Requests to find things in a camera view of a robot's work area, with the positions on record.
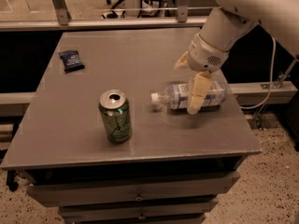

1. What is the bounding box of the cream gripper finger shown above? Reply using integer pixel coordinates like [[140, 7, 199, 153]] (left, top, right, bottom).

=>
[[187, 72, 212, 115], [174, 51, 189, 69]]

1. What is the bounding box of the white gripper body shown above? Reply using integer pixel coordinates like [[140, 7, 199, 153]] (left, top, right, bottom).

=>
[[187, 34, 229, 73]]

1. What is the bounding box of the clear plastic water bottle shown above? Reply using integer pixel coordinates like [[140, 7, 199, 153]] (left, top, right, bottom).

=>
[[150, 81, 227, 110]]

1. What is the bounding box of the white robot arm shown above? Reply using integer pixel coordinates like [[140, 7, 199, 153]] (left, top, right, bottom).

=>
[[175, 0, 299, 115]]

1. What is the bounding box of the black office chair base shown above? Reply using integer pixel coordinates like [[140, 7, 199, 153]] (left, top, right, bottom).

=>
[[101, 0, 166, 19]]

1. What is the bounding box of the green soda can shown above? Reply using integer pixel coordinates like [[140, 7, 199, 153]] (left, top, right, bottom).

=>
[[98, 90, 132, 143]]

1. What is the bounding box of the grey drawer cabinet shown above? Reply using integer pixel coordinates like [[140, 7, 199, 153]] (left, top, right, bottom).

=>
[[2, 28, 261, 224]]

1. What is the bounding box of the dark blue snack packet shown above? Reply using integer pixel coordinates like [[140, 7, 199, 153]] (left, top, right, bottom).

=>
[[59, 50, 85, 73]]

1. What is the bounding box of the grey metal railing frame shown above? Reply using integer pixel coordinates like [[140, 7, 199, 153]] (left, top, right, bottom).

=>
[[0, 0, 299, 119]]

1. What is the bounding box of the white cable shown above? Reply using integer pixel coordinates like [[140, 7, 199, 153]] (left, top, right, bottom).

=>
[[239, 35, 278, 111]]

